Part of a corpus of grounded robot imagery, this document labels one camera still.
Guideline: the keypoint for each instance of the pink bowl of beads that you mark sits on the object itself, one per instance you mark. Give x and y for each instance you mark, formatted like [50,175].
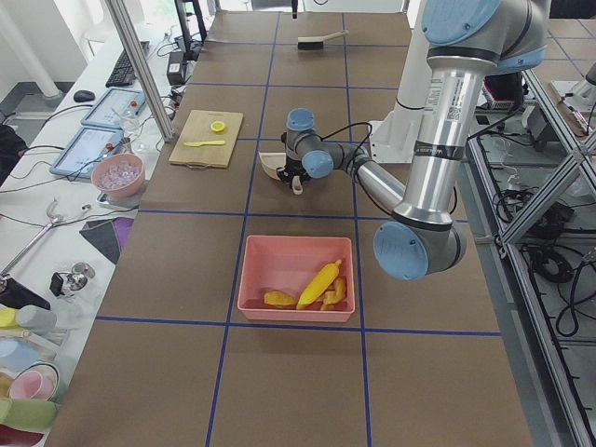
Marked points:
[119,176]

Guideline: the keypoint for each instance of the aluminium frame post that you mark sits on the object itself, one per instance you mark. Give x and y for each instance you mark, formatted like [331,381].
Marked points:
[132,46]

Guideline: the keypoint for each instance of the brown toy potato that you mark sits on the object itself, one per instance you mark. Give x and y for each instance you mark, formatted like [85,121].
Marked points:
[279,299]

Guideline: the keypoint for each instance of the tan toy ginger root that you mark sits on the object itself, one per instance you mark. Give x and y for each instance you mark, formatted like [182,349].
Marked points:
[335,295]

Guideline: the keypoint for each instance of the yellow toy lemon slices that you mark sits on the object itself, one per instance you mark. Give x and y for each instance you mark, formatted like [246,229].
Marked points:
[217,126]

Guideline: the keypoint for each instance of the black power adapter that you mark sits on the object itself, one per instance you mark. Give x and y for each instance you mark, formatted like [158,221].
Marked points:
[176,69]

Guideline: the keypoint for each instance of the black keyboard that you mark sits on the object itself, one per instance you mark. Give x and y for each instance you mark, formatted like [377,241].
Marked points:
[123,74]

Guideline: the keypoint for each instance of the yellow plastic toy knife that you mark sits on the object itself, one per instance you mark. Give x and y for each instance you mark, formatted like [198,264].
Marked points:
[205,143]

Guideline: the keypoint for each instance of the beige brush black bristles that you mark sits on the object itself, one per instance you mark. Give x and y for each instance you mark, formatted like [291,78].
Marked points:
[317,42]

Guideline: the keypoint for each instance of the beige plastic dustpan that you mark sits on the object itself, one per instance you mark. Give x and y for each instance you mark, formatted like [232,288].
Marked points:
[274,166]

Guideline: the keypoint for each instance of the yellow toy corn cob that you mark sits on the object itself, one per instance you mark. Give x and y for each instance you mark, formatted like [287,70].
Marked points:
[319,284]

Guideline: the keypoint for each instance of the bamboo cutting board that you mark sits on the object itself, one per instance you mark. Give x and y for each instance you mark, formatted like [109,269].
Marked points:
[197,128]

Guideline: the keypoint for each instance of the blue teach pendant tablet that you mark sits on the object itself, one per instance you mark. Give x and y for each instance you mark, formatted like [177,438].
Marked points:
[113,104]

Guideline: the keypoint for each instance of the black computer mouse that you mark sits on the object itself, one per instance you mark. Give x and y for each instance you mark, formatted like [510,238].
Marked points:
[83,95]

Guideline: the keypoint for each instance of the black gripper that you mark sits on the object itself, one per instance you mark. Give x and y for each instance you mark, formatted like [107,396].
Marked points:
[294,168]

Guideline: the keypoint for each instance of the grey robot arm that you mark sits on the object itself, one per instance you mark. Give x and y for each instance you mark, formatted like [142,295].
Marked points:
[468,41]

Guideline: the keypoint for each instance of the pink plastic bin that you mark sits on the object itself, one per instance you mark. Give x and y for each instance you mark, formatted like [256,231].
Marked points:
[288,264]

